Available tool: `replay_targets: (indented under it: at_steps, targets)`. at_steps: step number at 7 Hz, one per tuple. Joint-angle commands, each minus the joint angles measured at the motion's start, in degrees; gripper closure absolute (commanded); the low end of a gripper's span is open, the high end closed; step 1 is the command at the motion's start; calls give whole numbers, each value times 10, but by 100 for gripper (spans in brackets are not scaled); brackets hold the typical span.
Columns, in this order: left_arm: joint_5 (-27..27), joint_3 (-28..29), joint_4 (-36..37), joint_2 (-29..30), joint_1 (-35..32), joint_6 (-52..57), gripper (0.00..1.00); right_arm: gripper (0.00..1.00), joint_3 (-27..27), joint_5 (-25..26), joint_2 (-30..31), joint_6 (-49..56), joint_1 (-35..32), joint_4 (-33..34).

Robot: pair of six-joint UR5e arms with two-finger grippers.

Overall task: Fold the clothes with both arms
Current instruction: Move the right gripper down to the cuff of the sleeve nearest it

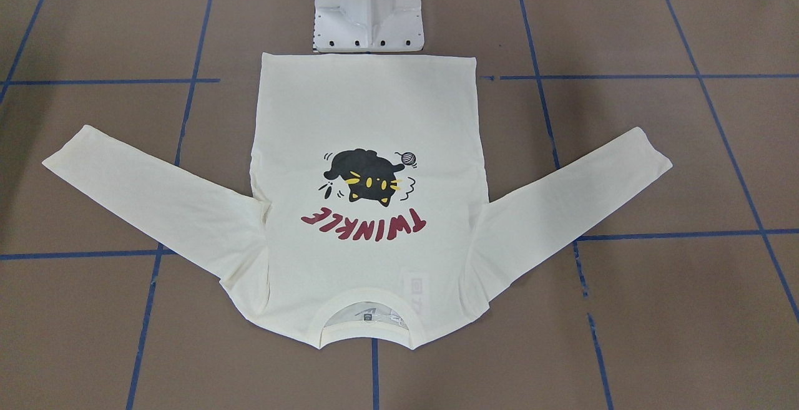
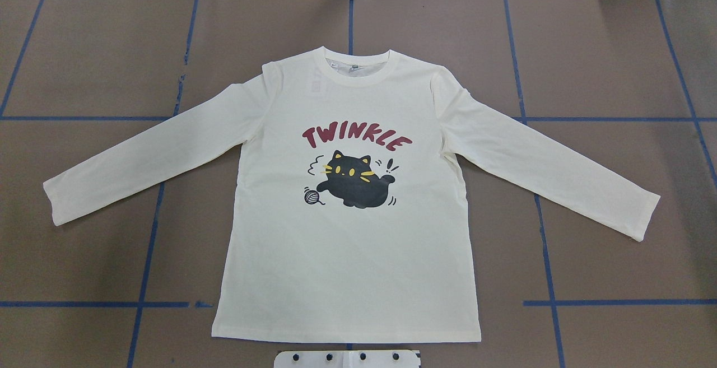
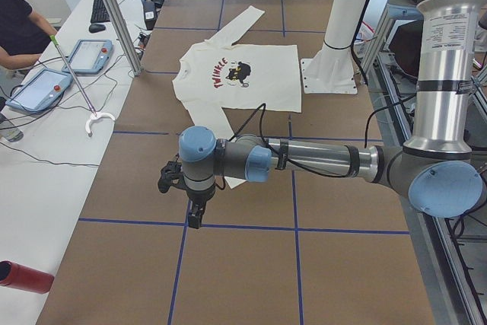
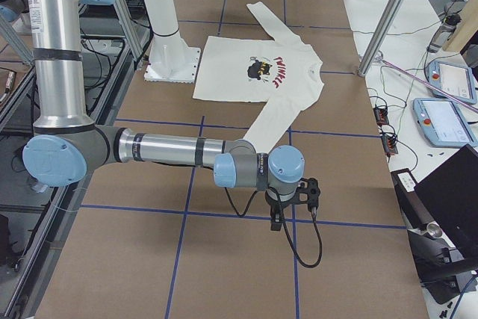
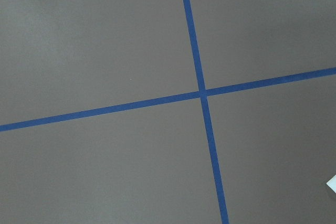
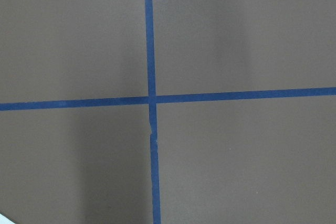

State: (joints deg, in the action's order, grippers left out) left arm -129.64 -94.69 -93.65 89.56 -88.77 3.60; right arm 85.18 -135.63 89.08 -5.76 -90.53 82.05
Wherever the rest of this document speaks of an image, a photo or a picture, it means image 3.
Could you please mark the cream long-sleeve cat shirt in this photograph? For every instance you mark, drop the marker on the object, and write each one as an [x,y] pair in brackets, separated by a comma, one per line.
[221,73]

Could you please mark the reacher grabber stick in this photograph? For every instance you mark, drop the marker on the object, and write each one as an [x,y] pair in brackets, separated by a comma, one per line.
[95,116]

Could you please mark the red cylinder bottle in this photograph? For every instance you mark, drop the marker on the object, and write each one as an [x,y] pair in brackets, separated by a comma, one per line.
[17,276]

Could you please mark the far teach pendant tablet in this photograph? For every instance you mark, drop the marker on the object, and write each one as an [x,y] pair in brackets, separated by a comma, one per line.
[88,57]

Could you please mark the teach pendant tablet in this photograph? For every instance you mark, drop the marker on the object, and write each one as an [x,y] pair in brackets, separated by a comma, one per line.
[41,91]
[88,57]

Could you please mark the near teach pendant tablet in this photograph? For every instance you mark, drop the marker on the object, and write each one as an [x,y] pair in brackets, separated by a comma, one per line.
[41,91]

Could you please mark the black power adapter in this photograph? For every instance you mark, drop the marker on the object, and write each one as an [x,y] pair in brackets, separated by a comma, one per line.
[150,14]

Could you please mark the black computer mouse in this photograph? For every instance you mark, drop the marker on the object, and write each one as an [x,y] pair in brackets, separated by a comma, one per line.
[96,28]

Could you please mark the black keyboard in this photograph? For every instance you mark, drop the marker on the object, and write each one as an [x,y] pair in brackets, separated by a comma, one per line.
[99,12]

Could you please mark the person in dark shirt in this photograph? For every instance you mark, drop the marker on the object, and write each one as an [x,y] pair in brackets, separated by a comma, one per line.
[25,34]

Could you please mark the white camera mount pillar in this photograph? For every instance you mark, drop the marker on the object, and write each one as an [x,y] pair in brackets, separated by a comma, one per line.
[331,70]

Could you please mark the aluminium frame post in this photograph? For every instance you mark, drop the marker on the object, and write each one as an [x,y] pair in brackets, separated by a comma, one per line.
[122,32]

